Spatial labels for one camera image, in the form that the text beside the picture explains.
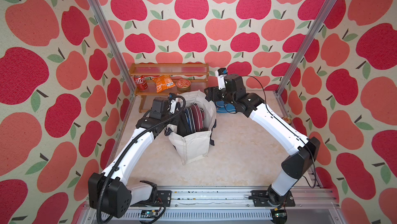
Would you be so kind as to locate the left aluminium frame post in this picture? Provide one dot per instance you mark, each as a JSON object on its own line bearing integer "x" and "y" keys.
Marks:
{"x": 111, "y": 41}

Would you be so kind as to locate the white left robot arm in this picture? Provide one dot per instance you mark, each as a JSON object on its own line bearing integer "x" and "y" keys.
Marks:
{"x": 108, "y": 193}

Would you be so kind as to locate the red soda can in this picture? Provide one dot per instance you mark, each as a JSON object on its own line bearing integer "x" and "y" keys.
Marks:
{"x": 140, "y": 82}

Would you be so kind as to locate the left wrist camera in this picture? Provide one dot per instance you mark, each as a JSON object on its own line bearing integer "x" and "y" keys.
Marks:
{"x": 172, "y": 101}

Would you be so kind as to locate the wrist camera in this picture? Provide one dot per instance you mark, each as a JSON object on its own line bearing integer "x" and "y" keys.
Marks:
{"x": 172, "y": 101}
{"x": 221, "y": 73}

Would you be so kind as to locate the small green labelled bottle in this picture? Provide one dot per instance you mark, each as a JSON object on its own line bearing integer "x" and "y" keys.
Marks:
{"x": 287, "y": 120}

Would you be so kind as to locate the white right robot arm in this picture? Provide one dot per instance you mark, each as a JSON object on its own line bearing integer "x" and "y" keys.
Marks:
{"x": 302, "y": 151}

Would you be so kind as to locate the aluminium frame post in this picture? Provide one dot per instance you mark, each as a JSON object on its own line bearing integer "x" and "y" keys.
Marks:
{"x": 313, "y": 30}
{"x": 111, "y": 41}

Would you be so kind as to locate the black paddle case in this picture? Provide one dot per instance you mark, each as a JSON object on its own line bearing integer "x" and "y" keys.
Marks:
{"x": 183, "y": 128}

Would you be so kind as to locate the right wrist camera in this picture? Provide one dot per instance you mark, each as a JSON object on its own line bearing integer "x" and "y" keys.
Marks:
{"x": 221, "y": 73}

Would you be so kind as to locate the light blue paddle case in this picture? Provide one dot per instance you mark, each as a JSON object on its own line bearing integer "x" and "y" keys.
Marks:
{"x": 223, "y": 107}

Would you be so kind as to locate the round gold red tin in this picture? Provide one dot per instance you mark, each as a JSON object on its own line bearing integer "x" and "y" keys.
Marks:
{"x": 183, "y": 85}

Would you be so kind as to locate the orange snack bag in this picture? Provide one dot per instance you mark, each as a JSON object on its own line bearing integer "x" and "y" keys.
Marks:
{"x": 163, "y": 83}

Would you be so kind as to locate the maroon paddle case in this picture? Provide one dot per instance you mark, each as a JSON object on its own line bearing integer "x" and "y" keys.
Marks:
{"x": 198, "y": 117}

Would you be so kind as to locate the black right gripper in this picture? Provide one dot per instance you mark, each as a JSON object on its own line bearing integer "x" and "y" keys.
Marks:
{"x": 213, "y": 91}

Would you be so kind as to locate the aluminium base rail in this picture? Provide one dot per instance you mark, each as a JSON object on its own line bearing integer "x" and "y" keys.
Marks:
{"x": 233, "y": 205}

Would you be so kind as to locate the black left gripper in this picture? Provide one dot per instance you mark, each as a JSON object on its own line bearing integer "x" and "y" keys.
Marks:
{"x": 176, "y": 119}

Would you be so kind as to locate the right aluminium frame post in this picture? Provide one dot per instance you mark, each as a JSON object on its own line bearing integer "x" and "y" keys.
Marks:
{"x": 313, "y": 30}

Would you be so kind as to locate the white canvas tote bag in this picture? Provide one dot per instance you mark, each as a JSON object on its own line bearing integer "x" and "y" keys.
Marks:
{"x": 194, "y": 147}

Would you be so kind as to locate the dark blue paddle case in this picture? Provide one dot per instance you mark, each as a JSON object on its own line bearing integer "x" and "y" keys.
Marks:
{"x": 190, "y": 120}

